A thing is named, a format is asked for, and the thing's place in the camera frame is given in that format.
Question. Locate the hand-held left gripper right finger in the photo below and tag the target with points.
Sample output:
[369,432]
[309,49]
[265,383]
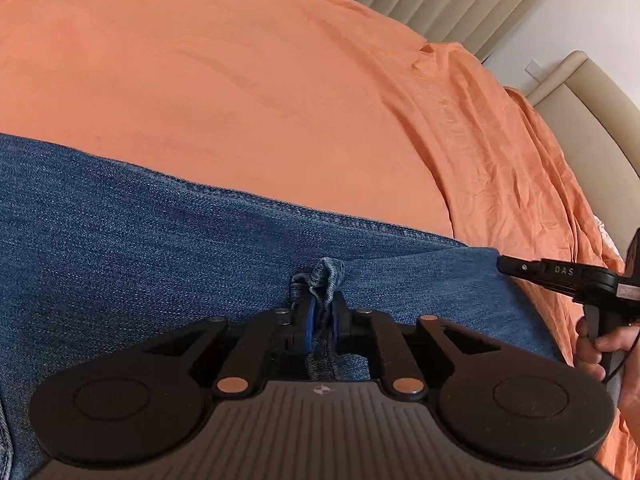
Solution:
[341,322]

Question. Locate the person's right hand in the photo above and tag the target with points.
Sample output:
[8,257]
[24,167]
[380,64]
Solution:
[607,342]

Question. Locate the beige padded headboard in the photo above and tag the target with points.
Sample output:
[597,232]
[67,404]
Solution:
[595,115]

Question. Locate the blue denim pants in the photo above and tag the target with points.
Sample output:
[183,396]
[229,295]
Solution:
[150,235]

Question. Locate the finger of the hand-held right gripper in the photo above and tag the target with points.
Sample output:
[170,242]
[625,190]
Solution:
[520,266]

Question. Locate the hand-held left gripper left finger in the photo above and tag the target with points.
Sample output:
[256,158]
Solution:
[309,322]

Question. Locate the white wall socket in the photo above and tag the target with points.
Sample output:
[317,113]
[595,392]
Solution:
[536,67]

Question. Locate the white pillow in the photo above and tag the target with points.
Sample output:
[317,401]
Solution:
[607,235]

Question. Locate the orange duvet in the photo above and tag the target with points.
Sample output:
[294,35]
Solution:
[510,170]

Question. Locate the orange bed sheet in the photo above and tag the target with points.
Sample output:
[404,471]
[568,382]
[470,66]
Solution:
[225,75]

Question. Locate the beige pleated curtain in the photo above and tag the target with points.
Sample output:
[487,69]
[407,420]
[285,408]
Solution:
[440,0]

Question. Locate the person's right forearm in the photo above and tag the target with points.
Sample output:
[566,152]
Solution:
[631,390]

